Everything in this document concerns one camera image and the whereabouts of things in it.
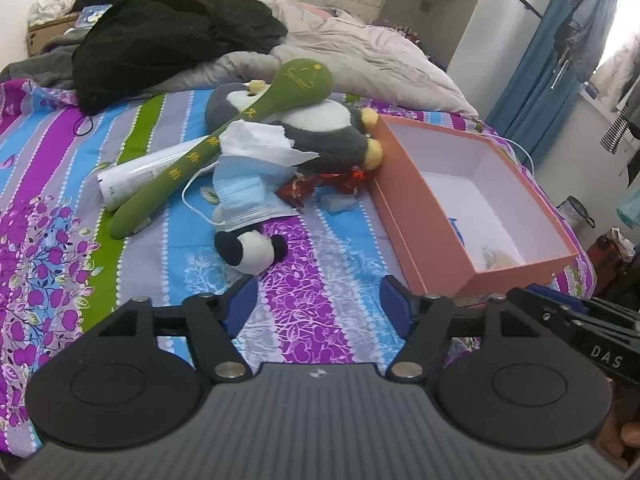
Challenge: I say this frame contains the grey penguin plush toy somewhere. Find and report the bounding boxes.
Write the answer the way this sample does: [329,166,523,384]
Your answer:
[205,80,385,171]

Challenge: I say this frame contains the small panda plush toy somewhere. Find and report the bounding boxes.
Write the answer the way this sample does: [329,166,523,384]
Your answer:
[214,226,290,275]

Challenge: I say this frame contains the white cloth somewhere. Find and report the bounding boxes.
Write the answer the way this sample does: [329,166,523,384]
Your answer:
[30,0,76,23]

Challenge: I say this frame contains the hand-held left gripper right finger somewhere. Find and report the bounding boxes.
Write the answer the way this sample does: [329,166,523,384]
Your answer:
[379,276,546,382]

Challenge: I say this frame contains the striped hanging garment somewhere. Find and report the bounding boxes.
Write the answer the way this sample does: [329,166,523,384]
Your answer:
[600,110,633,153]

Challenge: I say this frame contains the brown cardboard carton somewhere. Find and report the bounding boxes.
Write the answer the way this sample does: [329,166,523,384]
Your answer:
[26,12,81,58]

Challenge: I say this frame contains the dark hanging jacket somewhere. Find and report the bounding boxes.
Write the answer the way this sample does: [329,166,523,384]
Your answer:
[552,0,626,91]

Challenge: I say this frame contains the white cable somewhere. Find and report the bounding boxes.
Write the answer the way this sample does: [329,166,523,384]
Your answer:
[500,135,538,173]

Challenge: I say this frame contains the dark red bag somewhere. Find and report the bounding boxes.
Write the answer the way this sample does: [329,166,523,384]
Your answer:
[582,235,640,311]

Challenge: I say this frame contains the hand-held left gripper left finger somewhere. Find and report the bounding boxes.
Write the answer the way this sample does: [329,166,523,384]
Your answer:
[95,276,261,382]

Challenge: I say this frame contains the white paper tissue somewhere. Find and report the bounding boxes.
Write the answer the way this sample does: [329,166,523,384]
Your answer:
[220,120,321,171]

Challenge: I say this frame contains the orange cardboard box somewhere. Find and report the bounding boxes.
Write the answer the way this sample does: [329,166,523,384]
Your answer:
[369,114,581,301]

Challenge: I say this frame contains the clear plastic piece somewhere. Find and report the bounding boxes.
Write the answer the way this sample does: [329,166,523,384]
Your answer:
[320,194,361,216]

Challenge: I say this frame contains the grey duvet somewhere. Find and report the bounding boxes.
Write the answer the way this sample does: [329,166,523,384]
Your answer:
[145,0,478,118]

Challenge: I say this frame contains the white plastic bottle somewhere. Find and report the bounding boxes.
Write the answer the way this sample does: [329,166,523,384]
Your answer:
[96,137,211,212]

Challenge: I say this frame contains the blue packet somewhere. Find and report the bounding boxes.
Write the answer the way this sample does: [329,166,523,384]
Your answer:
[77,5,113,26]

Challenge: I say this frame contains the small blue item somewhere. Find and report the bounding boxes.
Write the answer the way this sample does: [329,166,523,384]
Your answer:
[447,216,468,248]

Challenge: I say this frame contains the blue face mask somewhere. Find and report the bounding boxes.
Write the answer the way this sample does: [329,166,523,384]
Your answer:
[181,152,301,233]

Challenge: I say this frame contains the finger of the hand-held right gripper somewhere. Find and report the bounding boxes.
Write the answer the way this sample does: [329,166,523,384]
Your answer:
[506,284,596,333]

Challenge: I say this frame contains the blue curtain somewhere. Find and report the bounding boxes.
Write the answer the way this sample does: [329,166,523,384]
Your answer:
[486,0,608,166]

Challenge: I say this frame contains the dark grey blanket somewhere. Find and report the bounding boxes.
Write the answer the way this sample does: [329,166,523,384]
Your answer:
[0,35,86,93]

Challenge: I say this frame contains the green plush massage stick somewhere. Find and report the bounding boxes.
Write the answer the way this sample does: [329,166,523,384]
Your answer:
[109,58,335,240]

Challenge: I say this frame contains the black garment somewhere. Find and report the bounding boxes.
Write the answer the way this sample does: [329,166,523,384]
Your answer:
[71,0,290,116]

